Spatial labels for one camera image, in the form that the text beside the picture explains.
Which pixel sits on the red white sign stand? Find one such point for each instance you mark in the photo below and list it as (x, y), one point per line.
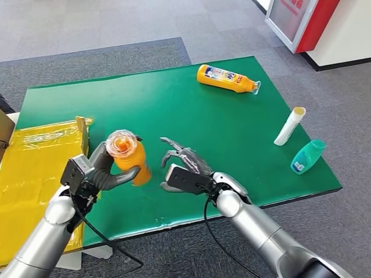
(301, 19)

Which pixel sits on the yellow taped cardboard box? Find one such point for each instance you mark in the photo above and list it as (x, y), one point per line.
(32, 169)

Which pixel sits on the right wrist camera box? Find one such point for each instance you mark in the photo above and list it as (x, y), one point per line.
(185, 180)

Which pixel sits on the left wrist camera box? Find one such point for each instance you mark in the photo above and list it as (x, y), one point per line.
(76, 174)

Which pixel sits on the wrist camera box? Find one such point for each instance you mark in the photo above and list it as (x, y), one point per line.
(185, 180)
(76, 174)

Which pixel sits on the white tube bottle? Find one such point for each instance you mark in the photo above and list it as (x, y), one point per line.
(289, 126)

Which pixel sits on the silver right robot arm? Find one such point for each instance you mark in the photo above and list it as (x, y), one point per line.
(261, 230)

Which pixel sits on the orange bottle with clear cap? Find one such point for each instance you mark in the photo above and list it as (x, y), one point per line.
(131, 157)
(223, 78)

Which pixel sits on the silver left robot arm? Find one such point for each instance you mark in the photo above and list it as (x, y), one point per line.
(43, 238)

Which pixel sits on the teal green bottle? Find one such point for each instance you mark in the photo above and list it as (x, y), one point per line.
(307, 156)

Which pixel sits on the white cabinet with black base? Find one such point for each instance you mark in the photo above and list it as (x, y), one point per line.
(344, 34)

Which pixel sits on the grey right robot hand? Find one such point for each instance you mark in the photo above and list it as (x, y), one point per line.
(194, 161)

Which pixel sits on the brown cardboard piece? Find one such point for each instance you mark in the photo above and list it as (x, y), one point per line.
(5, 134)

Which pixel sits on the green table mat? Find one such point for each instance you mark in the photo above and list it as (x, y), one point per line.
(202, 115)

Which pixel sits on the white table foot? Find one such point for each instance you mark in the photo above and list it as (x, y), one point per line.
(95, 253)

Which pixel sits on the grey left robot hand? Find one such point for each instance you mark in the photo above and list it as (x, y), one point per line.
(101, 176)

